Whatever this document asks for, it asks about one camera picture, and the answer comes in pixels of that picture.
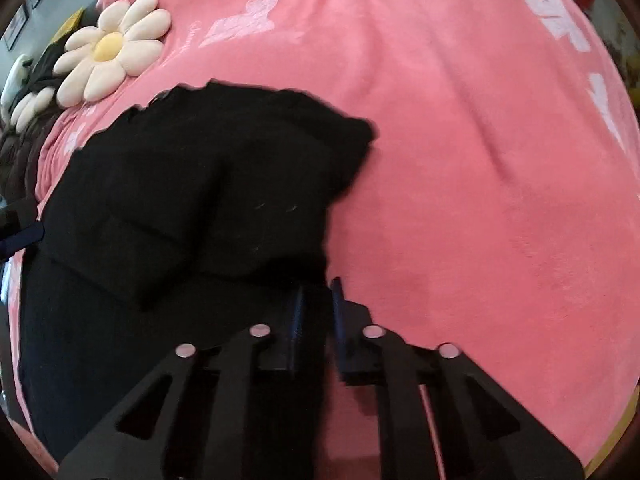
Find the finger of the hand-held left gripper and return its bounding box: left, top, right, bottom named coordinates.
left=0, top=199, right=46, bottom=262

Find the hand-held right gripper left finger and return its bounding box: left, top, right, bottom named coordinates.
left=59, top=284, right=307, bottom=480

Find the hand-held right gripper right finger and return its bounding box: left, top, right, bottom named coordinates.
left=330, top=277, right=586, bottom=480

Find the black garment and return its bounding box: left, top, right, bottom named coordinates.
left=19, top=80, right=378, bottom=480

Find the brown quilted blanket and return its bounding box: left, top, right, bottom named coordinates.
left=0, top=110, right=63, bottom=211

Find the daisy flower pillow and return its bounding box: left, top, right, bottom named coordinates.
left=9, top=86, right=57, bottom=133
left=52, top=0, right=172, bottom=107

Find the white plush toy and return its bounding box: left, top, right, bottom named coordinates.
left=0, top=54, right=32, bottom=116

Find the pink printed blanket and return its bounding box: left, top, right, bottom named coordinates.
left=10, top=0, right=640, bottom=478

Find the yellow cushion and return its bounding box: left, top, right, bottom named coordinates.
left=54, top=7, right=86, bottom=41

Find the wall picture frame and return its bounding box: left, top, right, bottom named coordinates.
left=2, top=2, right=28, bottom=51

